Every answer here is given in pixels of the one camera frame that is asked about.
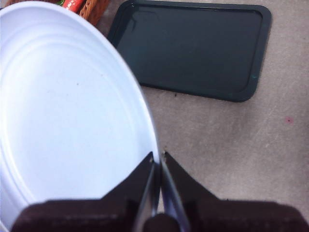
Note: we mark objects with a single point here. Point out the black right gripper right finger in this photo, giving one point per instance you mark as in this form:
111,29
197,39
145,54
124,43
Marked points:
229,215

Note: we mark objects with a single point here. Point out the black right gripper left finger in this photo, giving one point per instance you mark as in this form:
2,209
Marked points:
96,215

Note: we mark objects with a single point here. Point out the pale blue round plate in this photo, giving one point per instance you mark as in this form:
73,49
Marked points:
67,108

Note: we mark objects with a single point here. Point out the black rectangular tray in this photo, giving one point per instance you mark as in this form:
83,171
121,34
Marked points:
190,48

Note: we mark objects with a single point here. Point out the brown wicker basket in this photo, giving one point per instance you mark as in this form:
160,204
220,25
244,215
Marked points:
93,10

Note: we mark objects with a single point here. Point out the orange carrot with green leaves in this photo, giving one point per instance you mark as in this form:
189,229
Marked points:
71,4

